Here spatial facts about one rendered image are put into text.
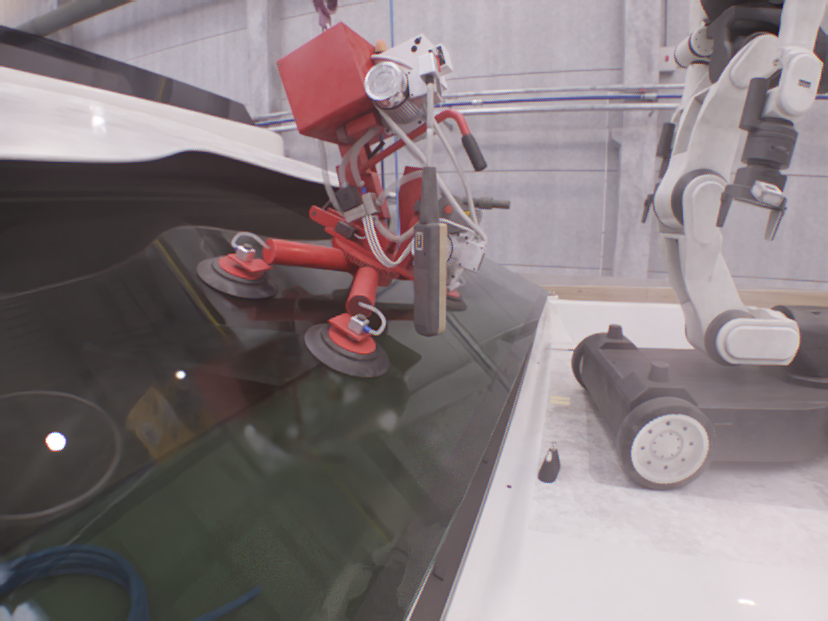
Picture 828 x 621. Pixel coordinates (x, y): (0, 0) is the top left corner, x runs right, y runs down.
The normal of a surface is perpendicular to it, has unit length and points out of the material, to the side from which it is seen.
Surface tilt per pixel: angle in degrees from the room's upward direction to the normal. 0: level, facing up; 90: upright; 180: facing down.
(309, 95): 90
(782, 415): 90
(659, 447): 90
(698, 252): 115
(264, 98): 90
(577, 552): 3
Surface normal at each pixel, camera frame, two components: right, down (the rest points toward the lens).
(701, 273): -0.14, 0.60
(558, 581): -0.04, -0.94
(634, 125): -0.33, 0.20
